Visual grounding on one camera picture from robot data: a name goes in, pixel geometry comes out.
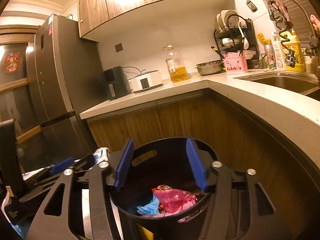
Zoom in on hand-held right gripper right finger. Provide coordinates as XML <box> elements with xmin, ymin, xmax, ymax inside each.
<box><xmin>185</xmin><ymin>137</ymin><xmax>288</xmax><ymax>240</ymax></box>

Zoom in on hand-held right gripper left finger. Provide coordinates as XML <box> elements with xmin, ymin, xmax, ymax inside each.
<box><xmin>26</xmin><ymin>138</ymin><xmax>135</xmax><ymax>240</ymax></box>

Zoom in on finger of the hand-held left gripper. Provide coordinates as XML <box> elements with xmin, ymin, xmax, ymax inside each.
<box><xmin>24</xmin><ymin>157</ymin><xmax>76</xmax><ymax>185</ymax></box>
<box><xmin>73</xmin><ymin>153</ymin><xmax>97</xmax><ymax>173</ymax></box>

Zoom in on black round trash bin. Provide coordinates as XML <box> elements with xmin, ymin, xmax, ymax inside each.
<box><xmin>109</xmin><ymin>137</ymin><xmax>218</xmax><ymax>230</ymax></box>

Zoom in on pink plastic bag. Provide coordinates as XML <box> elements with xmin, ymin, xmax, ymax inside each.
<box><xmin>152</xmin><ymin>189</ymin><xmax>198</xmax><ymax>214</ymax></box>

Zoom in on blue plastic bag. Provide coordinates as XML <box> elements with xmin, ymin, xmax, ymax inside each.
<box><xmin>136</xmin><ymin>196</ymin><xmax>160</xmax><ymax>215</ymax></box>

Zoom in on blue floral white tablecloth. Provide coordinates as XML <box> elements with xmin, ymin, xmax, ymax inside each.
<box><xmin>21</xmin><ymin>147</ymin><xmax>112</xmax><ymax>238</ymax></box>

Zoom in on kitchen counter with wooden cabinets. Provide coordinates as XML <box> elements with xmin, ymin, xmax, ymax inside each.
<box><xmin>80</xmin><ymin>70</ymin><xmax>320</xmax><ymax>240</ymax></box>

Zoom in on wooden framed glass door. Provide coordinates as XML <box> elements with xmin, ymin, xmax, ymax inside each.
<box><xmin>0</xmin><ymin>25</ymin><xmax>42</xmax><ymax>145</ymax></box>

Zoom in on black air fryer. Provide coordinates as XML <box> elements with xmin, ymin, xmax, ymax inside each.
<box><xmin>101</xmin><ymin>66</ymin><xmax>130</xmax><ymax>101</ymax></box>

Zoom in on grey steel refrigerator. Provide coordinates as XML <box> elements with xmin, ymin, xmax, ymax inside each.
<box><xmin>25</xmin><ymin>12</ymin><xmax>104</xmax><ymax>160</ymax></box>

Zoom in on white electric cooker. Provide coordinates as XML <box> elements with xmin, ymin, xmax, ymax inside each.
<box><xmin>128</xmin><ymin>69</ymin><xmax>163</xmax><ymax>93</ymax></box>

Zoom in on red round door decoration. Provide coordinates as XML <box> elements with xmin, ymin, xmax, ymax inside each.
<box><xmin>3</xmin><ymin>52</ymin><xmax>21</xmax><ymax>74</ymax></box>

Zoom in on clear cooking oil bottle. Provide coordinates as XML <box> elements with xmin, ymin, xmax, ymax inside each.
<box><xmin>162</xmin><ymin>44</ymin><xmax>188</xmax><ymax>83</ymax></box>

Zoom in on stainless steel basin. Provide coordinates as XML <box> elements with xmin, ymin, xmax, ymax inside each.
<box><xmin>195</xmin><ymin>60</ymin><xmax>225</xmax><ymax>76</ymax></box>

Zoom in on pink utensil holder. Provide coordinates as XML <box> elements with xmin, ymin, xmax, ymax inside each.
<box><xmin>223</xmin><ymin>53</ymin><xmax>248</xmax><ymax>75</ymax></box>

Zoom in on black chopsticks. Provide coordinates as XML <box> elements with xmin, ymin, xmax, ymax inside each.
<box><xmin>211</xmin><ymin>45</ymin><xmax>225</xmax><ymax>58</ymax></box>

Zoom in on stainless steel sink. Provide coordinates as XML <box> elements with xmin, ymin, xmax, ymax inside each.
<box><xmin>241</xmin><ymin>74</ymin><xmax>320</xmax><ymax>98</ymax></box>

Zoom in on green white drink can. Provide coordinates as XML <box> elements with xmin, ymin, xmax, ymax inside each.
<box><xmin>264</xmin><ymin>44</ymin><xmax>277</xmax><ymax>69</ymax></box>

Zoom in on white ladle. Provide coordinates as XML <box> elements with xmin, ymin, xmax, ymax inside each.
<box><xmin>237</xmin><ymin>25</ymin><xmax>249</xmax><ymax>49</ymax></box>

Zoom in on white plastic bottle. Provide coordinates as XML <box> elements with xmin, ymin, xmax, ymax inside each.
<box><xmin>271</xmin><ymin>32</ymin><xmax>287</xmax><ymax>70</ymax></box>

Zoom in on yellow brush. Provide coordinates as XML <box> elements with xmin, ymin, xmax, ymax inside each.
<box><xmin>257</xmin><ymin>32</ymin><xmax>272</xmax><ymax>46</ymax></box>

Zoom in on yellow detergent bottle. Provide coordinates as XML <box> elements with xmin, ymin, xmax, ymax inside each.
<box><xmin>284</xmin><ymin>31</ymin><xmax>305</xmax><ymax>72</ymax></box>

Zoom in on grey window blinds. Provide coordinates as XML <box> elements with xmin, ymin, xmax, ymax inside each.
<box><xmin>250</xmin><ymin>0</ymin><xmax>320</xmax><ymax>48</ymax></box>

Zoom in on pink rag on faucet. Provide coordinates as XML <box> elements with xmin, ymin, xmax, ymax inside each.
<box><xmin>266</xmin><ymin>0</ymin><xmax>294</xmax><ymax>29</ymax></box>

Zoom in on pink scrub cloth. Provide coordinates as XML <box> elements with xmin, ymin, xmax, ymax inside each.
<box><xmin>310</xmin><ymin>14</ymin><xmax>320</xmax><ymax>30</ymax></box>

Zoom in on metal kitchen faucet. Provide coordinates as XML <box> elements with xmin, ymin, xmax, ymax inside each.
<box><xmin>269</xmin><ymin>0</ymin><xmax>320</xmax><ymax>80</ymax></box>

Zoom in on black power cable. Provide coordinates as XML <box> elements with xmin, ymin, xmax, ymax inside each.
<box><xmin>122</xmin><ymin>66</ymin><xmax>143</xmax><ymax>75</ymax></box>

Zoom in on black wire dish rack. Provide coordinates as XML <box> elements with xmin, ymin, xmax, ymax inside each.
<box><xmin>214</xmin><ymin>9</ymin><xmax>259</xmax><ymax>60</ymax></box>

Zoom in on wooden upper wall cabinet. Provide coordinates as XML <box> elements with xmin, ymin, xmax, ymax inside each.
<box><xmin>77</xmin><ymin>0</ymin><xmax>234</xmax><ymax>40</ymax></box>

